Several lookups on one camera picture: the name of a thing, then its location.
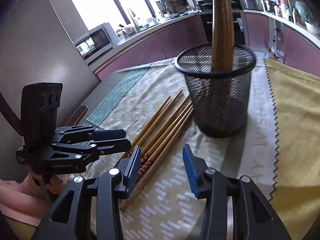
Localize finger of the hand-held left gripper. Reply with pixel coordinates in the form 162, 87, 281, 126
51, 139, 132, 163
54, 126, 127, 142

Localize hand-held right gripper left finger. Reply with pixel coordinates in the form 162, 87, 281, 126
31, 145, 142, 240

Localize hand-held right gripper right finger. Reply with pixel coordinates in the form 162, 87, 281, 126
182, 144, 292, 240

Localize pile of wooden chopsticks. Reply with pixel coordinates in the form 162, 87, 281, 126
114, 89, 194, 212

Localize black mesh utensil holder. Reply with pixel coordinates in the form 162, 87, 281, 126
174, 44, 257, 138

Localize bundle of wooden chopsticks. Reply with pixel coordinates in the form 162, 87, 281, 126
211, 0, 236, 85

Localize person's left forearm pink sleeve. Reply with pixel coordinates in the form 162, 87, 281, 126
0, 179, 53, 227

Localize person's left hand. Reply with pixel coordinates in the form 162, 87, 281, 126
28, 167, 69, 196

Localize dark smartphone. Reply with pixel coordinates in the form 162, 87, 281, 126
65, 105, 88, 126

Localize beige green patterned tablecloth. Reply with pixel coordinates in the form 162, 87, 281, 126
64, 56, 278, 240

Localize grey refrigerator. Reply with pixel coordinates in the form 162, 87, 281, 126
0, 0, 102, 180

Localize silver microwave oven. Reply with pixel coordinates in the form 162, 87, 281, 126
74, 22, 119, 61

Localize mauve base cabinets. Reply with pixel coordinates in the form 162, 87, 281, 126
95, 12, 320, 80

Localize yellow zigzag-edged cloth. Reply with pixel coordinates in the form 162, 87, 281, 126
264, 58, 320, 230

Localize white kitchen countertop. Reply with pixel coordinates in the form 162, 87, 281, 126
84, 9, 320, 67

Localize kitchen faucet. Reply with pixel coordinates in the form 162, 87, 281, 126
127, 7, 138, 29

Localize kitchen window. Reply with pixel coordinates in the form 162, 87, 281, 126
62, 0, 155, 30

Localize black built-in oven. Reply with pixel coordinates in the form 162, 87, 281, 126
200, 12, 248, 47

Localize steel stock pot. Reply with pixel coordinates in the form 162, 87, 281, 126
262, 0, 277, 13

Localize green plastic bag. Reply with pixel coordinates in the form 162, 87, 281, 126
294, 1, 319, 27

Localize black strap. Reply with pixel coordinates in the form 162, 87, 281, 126
0, 92, 23, 137

